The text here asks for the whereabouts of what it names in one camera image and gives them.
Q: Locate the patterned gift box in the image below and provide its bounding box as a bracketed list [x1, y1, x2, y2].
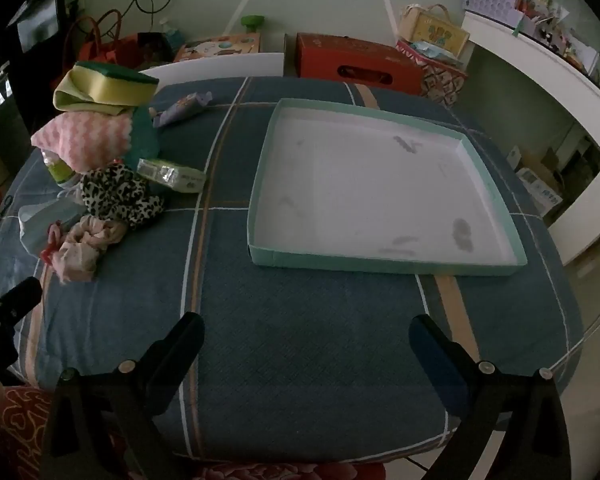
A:
[396, 39, 468, 107]

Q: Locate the red scrunchie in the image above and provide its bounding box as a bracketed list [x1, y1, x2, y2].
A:
[40, 221, 65, 266]

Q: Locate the blue plaid table cloth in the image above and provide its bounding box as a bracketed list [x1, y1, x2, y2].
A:
[0, 77, 583, 463]

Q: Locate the teal square toy box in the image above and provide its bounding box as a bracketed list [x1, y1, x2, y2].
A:
[124, 106, 160, 171]

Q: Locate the yellow green scrub sponge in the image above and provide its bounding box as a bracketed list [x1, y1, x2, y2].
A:
[53, 62, 159, 116]

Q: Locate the pink beige cloth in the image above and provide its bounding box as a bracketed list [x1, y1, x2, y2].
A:
[50, 214, 126, 284]

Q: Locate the purple snack packet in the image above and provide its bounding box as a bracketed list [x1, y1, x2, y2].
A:
[152, 91, 213, 129]

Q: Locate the red handbag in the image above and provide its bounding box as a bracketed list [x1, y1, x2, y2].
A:
[76, 9, 144, 68]

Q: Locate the red cardboard box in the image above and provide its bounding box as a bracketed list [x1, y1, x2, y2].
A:
[294, 32, 424, 96]

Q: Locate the white foam board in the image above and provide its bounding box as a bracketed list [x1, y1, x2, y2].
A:
[143, 52, 285, 89]

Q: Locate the leopard print scrunchie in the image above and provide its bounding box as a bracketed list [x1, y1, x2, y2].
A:
[80, 162, 163, 228]

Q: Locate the shallow teal cardboard tray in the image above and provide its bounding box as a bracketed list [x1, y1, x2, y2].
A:
[247, 99, 528, 276]

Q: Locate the green toy dumbbell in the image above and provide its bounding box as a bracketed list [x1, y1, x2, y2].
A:
[240, 14, 265, 34]

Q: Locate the white green pill bottle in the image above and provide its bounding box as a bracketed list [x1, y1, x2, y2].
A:
[41, 150, 78, 188]

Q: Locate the green tissue pack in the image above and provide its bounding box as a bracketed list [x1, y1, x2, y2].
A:
[136, 158, 207, 194]

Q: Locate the pink white fuzzy cloth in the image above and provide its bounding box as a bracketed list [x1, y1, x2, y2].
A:
[31, 112, 132, 174]

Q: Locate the beige gift bag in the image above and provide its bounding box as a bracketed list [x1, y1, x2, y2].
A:
[398, 3, 469, 58]

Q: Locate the orange toy box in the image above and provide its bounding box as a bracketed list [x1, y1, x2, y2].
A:
[174, 32, 261, 63]

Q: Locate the light blue cloth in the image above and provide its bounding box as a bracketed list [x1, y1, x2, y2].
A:
[17, 197, 86, 257]

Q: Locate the white cardboard box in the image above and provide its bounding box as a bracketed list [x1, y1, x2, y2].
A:
[516, 167, 562, 218]

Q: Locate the white curved desk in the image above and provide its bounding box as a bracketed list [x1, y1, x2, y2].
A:
[456, 12, 600, 264]

